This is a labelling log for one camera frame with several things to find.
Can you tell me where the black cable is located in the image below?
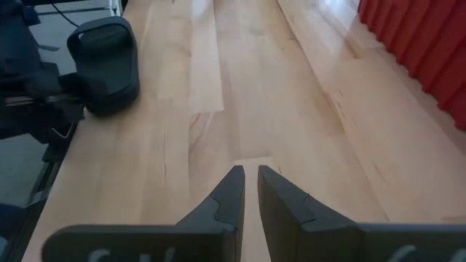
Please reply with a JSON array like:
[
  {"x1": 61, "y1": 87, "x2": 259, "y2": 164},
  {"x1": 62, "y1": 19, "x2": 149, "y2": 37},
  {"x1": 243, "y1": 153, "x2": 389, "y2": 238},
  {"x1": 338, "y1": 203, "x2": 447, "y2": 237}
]
[{"x1": 50, "y1": 2, "x2": 81, "y2": 28}]

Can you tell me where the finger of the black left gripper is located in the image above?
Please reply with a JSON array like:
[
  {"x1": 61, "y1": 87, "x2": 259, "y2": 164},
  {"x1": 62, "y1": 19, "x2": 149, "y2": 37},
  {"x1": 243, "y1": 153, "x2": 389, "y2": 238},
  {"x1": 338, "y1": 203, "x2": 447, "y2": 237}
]
[
  {"x1": 49, "y1": 96, "x2": 87, "y2": 123},
  {"x1": 54, "y1": 71, "x2": 92, "y2": 98}
]

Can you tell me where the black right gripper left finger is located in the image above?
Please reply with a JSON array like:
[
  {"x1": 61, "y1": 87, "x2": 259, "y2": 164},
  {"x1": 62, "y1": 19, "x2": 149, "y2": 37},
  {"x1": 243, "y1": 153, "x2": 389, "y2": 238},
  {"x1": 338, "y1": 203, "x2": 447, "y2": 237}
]
[{"x1": 41, "y1": 164, "x2": 246, "y2": 262}]

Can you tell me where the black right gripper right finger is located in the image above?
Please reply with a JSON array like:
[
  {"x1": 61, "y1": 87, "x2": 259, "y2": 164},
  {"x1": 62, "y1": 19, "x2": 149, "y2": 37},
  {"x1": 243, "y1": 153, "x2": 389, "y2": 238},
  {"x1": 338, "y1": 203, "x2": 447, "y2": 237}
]
[{"x1": 256, "y1": 165, "x2": 466, "y2": 262}]

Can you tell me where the red ribbed plastic bin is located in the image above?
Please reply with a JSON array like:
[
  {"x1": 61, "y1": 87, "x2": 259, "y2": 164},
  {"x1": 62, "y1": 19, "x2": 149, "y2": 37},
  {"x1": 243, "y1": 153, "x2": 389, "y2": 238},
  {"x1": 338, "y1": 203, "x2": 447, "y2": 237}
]
[{"x1": 358, "y1": 0, "x2": 466, "y2": 131}]

